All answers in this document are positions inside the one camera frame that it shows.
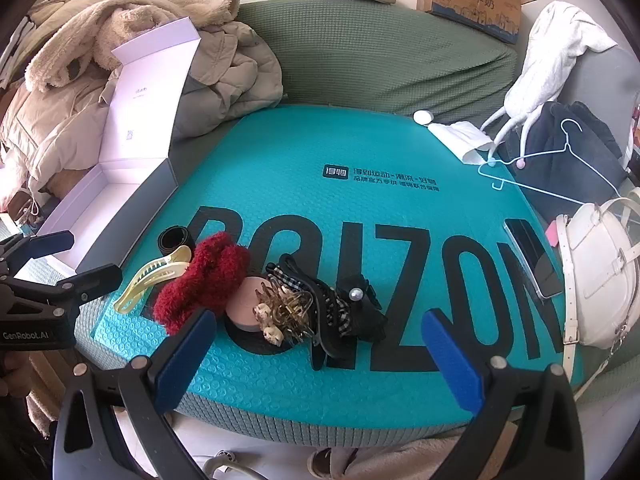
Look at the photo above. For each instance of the dark navy garment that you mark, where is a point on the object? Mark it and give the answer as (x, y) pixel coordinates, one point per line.
(565, 170)

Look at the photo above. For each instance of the black phone in clear case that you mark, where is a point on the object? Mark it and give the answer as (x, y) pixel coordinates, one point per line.
(530, 255)

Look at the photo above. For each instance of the white leather backpack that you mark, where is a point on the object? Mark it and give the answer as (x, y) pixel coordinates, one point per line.
(600, 270)

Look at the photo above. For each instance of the cream fleece coat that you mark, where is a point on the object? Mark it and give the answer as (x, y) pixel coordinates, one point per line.
(125, 15)

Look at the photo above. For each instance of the pink card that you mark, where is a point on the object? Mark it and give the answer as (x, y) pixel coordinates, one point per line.
(551, 234)

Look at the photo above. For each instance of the small white round object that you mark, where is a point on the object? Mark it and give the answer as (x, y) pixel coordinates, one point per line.
(422, 117)

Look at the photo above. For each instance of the gold shell hair claw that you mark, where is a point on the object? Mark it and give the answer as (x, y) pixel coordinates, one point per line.
(285, 310)

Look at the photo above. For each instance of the teal bubble mailer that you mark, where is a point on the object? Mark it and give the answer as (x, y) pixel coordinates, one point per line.
(350, 210)

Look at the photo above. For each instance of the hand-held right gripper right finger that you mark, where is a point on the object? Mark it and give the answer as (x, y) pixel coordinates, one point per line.
(450, 360)

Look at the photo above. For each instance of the light blue clothes hanger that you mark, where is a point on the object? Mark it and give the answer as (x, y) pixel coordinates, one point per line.
(568, 137)

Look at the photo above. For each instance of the beige padded jacket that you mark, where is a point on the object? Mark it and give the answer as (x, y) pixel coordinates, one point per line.
(55, 120)

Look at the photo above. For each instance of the cardboard box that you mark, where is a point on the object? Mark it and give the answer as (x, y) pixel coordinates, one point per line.
(475, 5)

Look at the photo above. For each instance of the white hoodie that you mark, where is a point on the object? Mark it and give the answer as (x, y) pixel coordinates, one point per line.
(550, 60)

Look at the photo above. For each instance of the white folded packet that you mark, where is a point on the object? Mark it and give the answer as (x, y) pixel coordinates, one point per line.
(460, 137)

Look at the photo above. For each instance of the white gift box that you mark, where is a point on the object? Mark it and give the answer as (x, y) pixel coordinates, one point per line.
(135, 110)

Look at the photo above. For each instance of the black white checked scrunchie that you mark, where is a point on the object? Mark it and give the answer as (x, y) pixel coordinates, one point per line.
(337, 310)

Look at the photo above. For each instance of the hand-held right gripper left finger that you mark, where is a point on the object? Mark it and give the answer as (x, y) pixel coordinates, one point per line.
(185, 355)

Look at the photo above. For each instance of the red fluffy scrunchie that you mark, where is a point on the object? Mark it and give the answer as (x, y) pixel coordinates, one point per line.
(200, 280)

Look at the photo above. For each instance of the black bow pearl hair clip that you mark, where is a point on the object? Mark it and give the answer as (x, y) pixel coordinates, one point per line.
(365, 320)

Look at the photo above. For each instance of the yellow hair claw clip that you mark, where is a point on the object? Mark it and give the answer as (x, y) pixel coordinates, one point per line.
(150, 272)

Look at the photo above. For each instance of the pink round jar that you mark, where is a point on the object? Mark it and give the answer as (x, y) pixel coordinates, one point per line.
(245, 305)

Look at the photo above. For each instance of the black hair claw clip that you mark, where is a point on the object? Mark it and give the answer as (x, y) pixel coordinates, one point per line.
(320, 350)

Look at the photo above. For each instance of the black elastic hair band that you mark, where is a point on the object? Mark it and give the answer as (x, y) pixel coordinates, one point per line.
(165, 246)

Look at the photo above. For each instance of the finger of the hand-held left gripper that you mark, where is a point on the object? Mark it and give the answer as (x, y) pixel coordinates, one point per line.
(59, 240)
(95, 280)

